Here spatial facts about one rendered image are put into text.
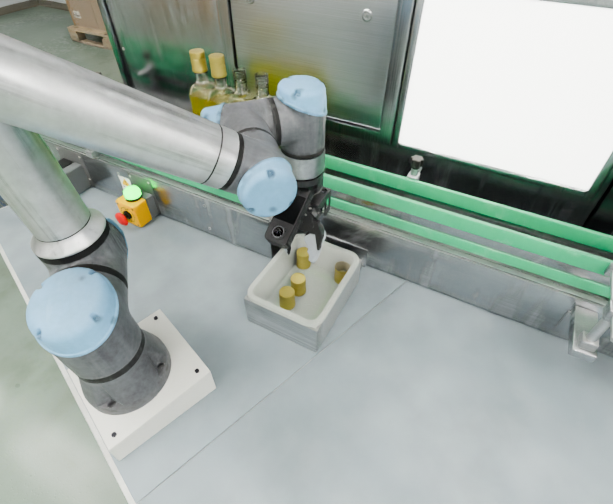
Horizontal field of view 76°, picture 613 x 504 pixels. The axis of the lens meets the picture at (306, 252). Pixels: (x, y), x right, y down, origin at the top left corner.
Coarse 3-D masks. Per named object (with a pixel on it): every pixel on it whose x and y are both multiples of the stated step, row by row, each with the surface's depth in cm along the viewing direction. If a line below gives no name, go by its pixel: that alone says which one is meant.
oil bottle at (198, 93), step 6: (192, 84) 94; (198, 84) 93; (204, 84) 93; (210, 84) 94; (192, 90) 94; (198, 90) 93; (204, 90) 93; (192, 96) 95; (198, 96) 94; (204, 96) 93; (192, 102) 96; (198, 102) 95; (204, 102) 94; (192, 108) 98; (198, 108) 96; (198, 114) 98
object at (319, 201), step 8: (320, 176) 69; (304, 184) 68; (312, 184) 68; (320, 184) 75; (312, 192) 74; (320, 192) 75; (328, 192) 75; (312, 200) 74; (320, 200) 74; (328, 200) 78; (312, 208) 72; (320, 208) 74; (328, 208) 79; (304, 216) 73; (312, 216) 72; (304, 224) 74; (312, 224) 73
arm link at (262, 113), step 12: (204, 108) 58; (216, 108) 57; (228, 108) 57; (240, 108) 57; (252, 108) 58; (264, 108) 58; (276, 108) 58; (216, 120) 56; (228, 120) 56; (240, 120) 55; (252, 120) 55; (264, 120) 58; (276, 120) 58; (276, 132) 59
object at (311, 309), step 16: (288, 256) 92; (320, 256) 94; (336, 256) 91; (352, 256) 88; (272, 272) 87; (288, 272) 94; (304, 272) 94; (320, 272) 94; (352, 272) 85; (256, 288) 83; (272, 288) 89; (320, 288) 91; (336, 288) 91; (272, 304) 79; (304, 304) 87; (320, 304) 87; (304, 320) 76; (320, 320) 76
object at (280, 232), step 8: (304, 192) 69; (296, 200) 69; (304, 200) 69; (288, 208) 69; (296, 208) 69; (304, 208) 69; (280, 216) 69; (288, 216) 69; (296, 216) 68; (272, 224) 69; (280, 224) 69; (288, 224) 68; (296, 224) 69; (272, 232) 68; (280, 232) 68; (288, 232) 68; (296, 232) 70; (272, 240) 68; (280, 240) 68; (288, 240) 68
